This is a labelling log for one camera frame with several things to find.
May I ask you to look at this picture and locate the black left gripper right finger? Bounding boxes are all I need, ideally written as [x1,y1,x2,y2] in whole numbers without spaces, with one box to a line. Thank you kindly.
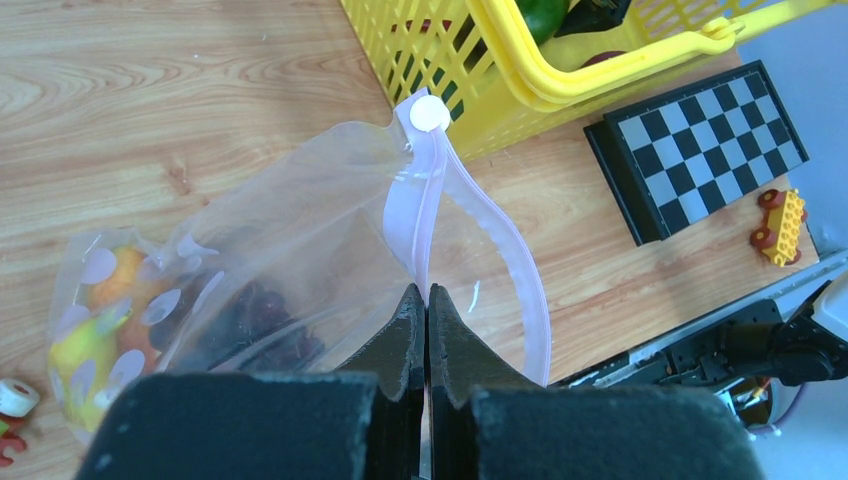
[427,285,763,479]

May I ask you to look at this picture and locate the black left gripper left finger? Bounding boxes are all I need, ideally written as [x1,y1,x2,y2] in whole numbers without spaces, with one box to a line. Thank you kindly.
[77,285,426,479]

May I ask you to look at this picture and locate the dark toy grapes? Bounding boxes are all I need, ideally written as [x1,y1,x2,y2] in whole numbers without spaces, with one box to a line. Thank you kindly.
[173,282,325,372]

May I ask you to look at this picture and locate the clear zip top bag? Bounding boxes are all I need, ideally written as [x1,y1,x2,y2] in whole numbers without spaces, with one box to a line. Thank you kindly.
[48,89,552,404]

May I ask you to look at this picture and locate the yellow toy food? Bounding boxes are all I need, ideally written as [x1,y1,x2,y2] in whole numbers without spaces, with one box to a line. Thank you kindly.
[48,318,123,433]

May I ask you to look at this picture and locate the green toy mango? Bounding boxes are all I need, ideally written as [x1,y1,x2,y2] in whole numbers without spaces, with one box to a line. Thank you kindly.
[515,0,570,45]

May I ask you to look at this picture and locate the black white checkerboard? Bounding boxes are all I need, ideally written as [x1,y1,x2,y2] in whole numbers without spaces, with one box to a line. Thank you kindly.
[584,60,809,246]

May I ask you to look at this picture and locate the yellow plastic basket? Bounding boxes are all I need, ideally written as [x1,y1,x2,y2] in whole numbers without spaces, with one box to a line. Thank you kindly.
[342,0,830,160]

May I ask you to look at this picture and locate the yellow toy block car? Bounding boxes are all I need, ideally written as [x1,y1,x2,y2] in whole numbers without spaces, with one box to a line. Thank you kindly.
[749,189,808,267]

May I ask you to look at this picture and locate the red green toy car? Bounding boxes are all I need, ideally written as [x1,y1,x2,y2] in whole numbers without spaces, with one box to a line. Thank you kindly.
[1,378,41,468]

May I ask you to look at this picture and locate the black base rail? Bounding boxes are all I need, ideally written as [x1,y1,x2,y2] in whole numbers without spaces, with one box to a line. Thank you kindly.
[555,250,847,415]

